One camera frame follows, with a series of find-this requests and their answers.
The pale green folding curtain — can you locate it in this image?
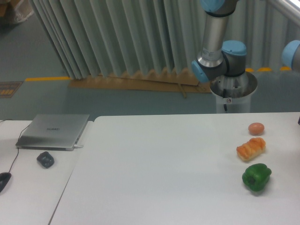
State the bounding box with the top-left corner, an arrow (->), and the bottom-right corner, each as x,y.
31,0 -> 300,79

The silver closed laptop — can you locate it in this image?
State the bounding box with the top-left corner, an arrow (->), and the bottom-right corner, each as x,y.
16,114 -> 89,150

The green bell pepper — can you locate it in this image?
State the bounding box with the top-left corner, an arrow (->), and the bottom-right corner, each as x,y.
242,163 -> 272,192

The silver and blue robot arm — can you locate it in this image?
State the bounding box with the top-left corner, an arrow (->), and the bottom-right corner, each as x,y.
191,0 -> 300,83

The black small controller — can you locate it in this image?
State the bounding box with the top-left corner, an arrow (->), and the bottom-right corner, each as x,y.
37,151 -> 55,169

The black mouse cable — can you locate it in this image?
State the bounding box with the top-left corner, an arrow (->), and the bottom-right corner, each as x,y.
0,119 -> 30,173

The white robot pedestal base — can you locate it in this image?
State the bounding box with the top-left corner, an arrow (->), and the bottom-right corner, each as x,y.
210,72 -> 258,113

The orange bread loaf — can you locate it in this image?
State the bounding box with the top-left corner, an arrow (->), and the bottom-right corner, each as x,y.
236,137 -> 266,162

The clear plastic wrapped box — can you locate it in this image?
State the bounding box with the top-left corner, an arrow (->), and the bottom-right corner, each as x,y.
0,0 -> 34,25

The brown egg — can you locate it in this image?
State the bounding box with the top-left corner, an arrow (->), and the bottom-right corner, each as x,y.
248,122 -> 265,135

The black computer mouse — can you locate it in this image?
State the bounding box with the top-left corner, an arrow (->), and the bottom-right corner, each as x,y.
0,172 -> 12,192

